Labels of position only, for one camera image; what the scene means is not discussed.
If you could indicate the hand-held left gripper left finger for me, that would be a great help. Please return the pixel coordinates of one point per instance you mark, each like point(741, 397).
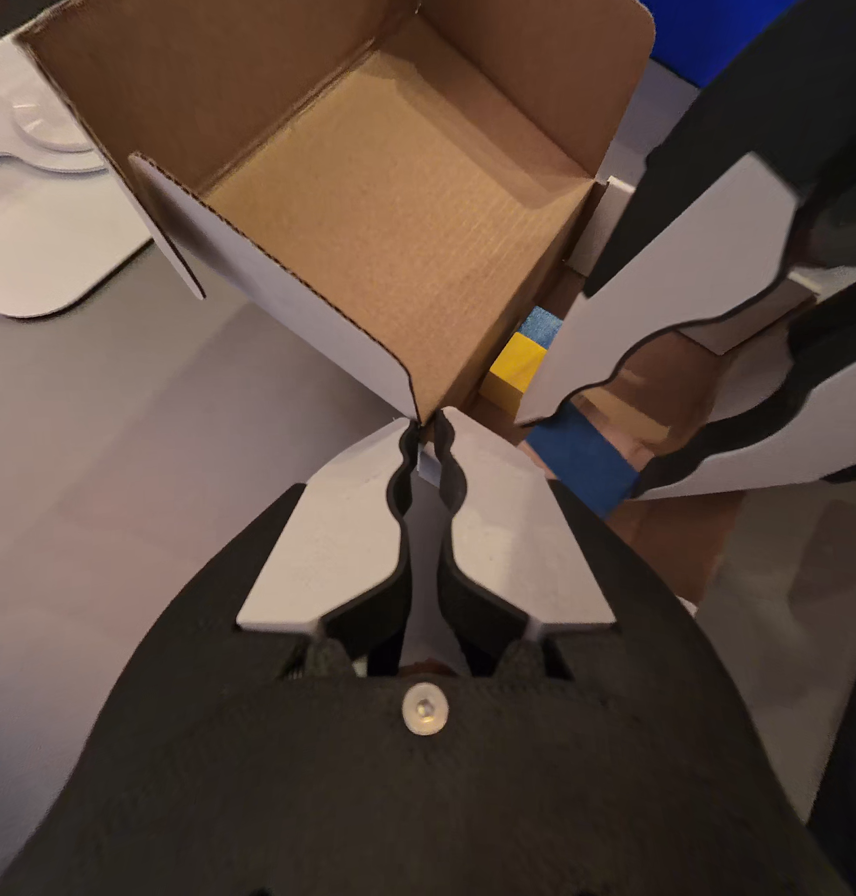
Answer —
point(323, 553)

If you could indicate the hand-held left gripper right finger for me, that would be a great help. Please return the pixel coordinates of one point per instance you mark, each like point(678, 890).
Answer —
point(526, 553)

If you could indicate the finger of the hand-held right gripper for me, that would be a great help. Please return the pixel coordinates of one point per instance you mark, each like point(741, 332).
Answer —
point(784, 455)
point(679, 266)

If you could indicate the blue plastic bin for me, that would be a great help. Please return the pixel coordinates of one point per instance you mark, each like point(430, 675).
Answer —
point(707, 35)

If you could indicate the blue-faced large wooden cube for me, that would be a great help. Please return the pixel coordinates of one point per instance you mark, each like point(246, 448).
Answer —
point(582, 465)

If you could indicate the small blue cube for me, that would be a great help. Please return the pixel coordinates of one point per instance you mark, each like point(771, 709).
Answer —
point(543, 323)

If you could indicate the small yellow cube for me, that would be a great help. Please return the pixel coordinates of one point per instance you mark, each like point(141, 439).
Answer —
point(515, 367)

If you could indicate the white cardboard box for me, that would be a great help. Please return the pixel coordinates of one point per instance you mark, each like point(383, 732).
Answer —
point(400, 210)

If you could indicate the white rounded base plate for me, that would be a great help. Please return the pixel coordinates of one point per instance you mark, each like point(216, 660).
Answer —
point(50, 238)

